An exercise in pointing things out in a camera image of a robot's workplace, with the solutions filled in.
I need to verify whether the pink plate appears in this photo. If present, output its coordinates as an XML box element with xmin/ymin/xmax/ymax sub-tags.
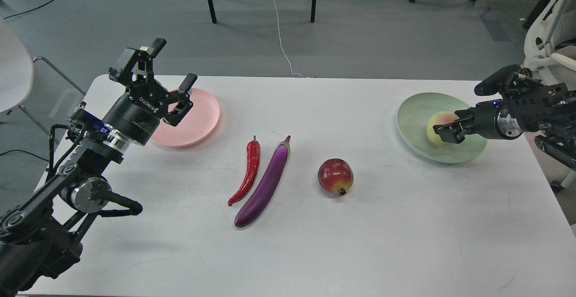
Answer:
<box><xmin>150</xmin><ymin>87</ymin><xmax>221</xmax><ymax>148</ymax></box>

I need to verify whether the red pomegranate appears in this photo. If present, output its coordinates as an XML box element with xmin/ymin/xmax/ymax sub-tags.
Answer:
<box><xmin>317</xmin><ymin>158</ymin><xmax>354</xmax><ymax>196</ymax></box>

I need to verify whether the yellow-pink peach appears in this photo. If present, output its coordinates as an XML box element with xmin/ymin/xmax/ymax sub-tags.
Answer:
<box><xmin>426</xmin><ymin>111</ymin><xmax>459</xmax><ymax>147</ymax></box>

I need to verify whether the green plate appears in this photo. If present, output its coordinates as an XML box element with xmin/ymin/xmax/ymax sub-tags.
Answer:
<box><xmin>396</xmin><ymin>92</ymin><xmax>487</xmax><ymax>164</ymax></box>

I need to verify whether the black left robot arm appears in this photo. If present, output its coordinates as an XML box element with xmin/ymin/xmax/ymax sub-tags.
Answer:
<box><xmin>0</xmin><ymin>38</ymin><xmax>198</xmax><ymax>297</ymax></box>

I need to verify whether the white office chair right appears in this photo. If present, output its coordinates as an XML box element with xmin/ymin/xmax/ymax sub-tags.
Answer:
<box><xmin>522</xmin><ymin>0</ymin><xmax>576</xmax><ymax>90</ymax></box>

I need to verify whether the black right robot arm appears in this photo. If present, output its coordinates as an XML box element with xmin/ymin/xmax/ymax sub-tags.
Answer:
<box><xmin>432</xmin><ymin>64</ymin><xmax>576</xmax><ymax>169</ymax></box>

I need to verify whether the red chili pepper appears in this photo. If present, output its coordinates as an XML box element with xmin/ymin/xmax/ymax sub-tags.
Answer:
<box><xmin>228</xmin><ymin>135</ymin><xmax>261</xmax><ymax>207</ymax></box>

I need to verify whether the white chair left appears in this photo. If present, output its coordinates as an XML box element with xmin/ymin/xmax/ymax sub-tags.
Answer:
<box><xmin>0</xmin><ymin>18</ymin><xmax>86</xmax><ymax>135</ymax></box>

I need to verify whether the purple eggplant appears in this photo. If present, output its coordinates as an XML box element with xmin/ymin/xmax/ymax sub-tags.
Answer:
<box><xmin>234</xmin><ymin>135</ymin><xmax>291</xmax><ymax>229</ymax></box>

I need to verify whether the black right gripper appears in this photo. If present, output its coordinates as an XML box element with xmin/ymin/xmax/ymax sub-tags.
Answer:
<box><xmin>432</xmin><ymin>101</ymin><xmax>512</xmax><ymax>144</ymax></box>

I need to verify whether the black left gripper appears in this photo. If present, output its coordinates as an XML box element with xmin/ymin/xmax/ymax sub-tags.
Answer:
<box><xmin>103</xmin><ymin>37</ymin><xmax>198</xmax><ymax>146</ymax></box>

